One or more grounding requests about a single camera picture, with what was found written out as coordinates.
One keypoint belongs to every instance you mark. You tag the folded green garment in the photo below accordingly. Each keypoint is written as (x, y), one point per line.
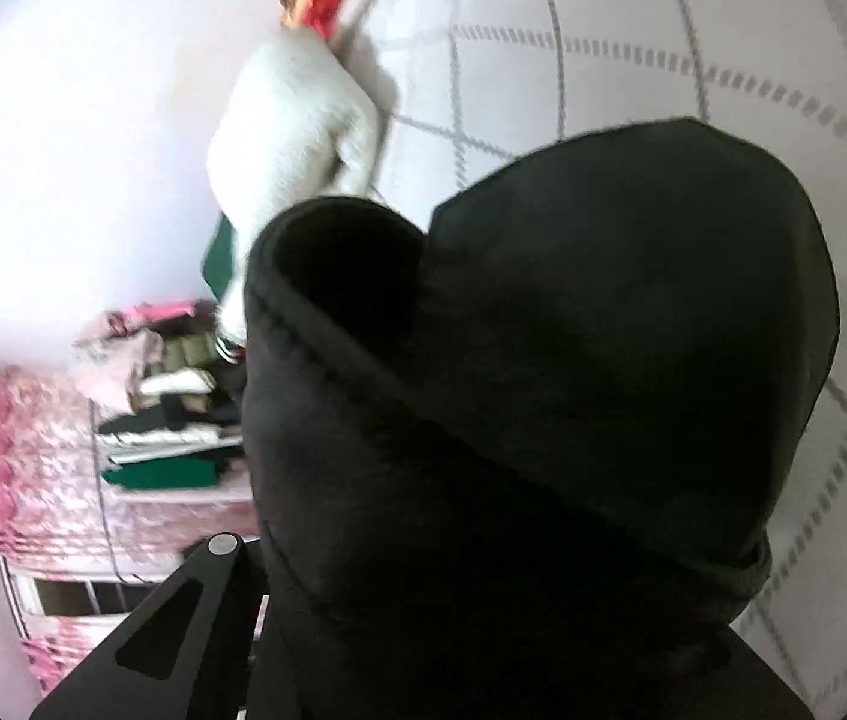
(219, 255)

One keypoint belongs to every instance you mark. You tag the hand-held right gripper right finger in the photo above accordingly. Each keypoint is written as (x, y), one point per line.
(768, 697)

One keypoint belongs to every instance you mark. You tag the window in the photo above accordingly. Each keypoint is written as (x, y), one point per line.
(63, 596)

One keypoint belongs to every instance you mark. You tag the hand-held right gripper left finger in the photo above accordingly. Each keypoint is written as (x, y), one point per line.
(198, 600)

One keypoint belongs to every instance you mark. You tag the pile of folded clothes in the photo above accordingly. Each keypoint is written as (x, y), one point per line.
(161, 427)

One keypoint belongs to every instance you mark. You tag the folded white sweater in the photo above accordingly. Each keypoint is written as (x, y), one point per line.
(281, 142)

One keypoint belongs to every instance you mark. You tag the pink floral curtain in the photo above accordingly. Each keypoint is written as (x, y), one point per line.
(41, 465)

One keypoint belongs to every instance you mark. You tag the black leather jacket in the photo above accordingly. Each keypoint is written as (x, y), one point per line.
(543, 390)

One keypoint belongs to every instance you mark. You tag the white diamond-patterned cloth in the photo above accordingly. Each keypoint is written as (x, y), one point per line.
(618, 52)

